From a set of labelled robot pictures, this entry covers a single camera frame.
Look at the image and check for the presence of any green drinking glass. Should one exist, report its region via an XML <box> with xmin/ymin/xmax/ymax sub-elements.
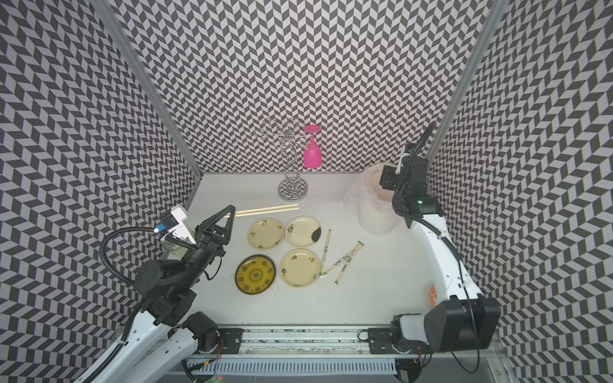
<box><xmin>162</xmin><ymin>239</ymin><xmax>183</xmax><ymax>253</ymax></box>

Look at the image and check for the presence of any white trash bin with bag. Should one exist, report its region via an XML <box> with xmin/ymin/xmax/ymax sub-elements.
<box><xmin>342</xmin><ymin>163</ymin><xmax>401</xmax><ymax>236</ymax></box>

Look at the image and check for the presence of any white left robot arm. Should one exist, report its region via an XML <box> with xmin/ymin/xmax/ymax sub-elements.
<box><xmin>77</xmin><ymin>205</ymin><xmax>236</xmax><ymax>382</ymax></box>

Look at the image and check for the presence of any orange patterned bowl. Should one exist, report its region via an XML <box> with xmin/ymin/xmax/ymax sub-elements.
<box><xmin>429</xmin><ymin>286</ymin><xmax>438</xmax><ymax>308</ymax></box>

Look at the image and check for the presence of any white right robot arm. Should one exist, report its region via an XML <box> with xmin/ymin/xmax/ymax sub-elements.
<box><xmin>367</xmin><ymin>123</ymin><xmax>501</xmax><ymax>382</ymax></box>

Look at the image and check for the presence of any pink wine glass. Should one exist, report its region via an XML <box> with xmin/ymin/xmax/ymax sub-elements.
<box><xmin>303</xmin><ymin>124</ymin><xmax>322</xmax><ymax>169</ymax></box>

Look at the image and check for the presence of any cream plate with red stamps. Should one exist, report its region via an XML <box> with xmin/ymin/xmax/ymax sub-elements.
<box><xmin>279</xmin><ymin>248</ymin><xmax>320</xmax><ymax>287</ymax></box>

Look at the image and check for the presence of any chrome glass rack stand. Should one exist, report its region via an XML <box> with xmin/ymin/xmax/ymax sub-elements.
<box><xmin>255</xmin><ymin>117</ymin><xmax>308</xmax><ymax>203</ymax></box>

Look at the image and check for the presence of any cream plate left rear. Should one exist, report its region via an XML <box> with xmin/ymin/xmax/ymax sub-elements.
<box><xmin>247</xmin><ymin>218</ymin><xmax>285</xmax><ymax>250</ymax></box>

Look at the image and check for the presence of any cream plate with green patch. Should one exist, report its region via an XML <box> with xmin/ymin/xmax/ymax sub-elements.
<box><xmin>285</xmin><ymin>215</ymin><xmax>322</xmax><ymax>247</ymax></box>

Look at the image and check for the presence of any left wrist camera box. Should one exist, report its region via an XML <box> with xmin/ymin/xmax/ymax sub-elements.
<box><xmin>154</xmin><ymin>204</ymin><xmax>196</xmax><ymax>244</ymax></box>

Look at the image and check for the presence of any metal base rail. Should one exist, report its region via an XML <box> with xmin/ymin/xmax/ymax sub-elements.
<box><xmin>186</xmin><ymin>325</ymin><xmax>516</xmax><ymax>382</ymax></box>

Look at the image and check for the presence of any yellow patterned plate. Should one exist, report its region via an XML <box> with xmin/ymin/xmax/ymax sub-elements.
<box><xmin>235</xmin><ymin>255</ymin><xmax>276</xmax><ymax>295</ymax></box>

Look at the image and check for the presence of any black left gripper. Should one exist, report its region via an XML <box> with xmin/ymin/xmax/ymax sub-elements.
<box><xmin>179</xmin><ymin>205</ymin><xmax>236</xmax><ymax>289</ymax></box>

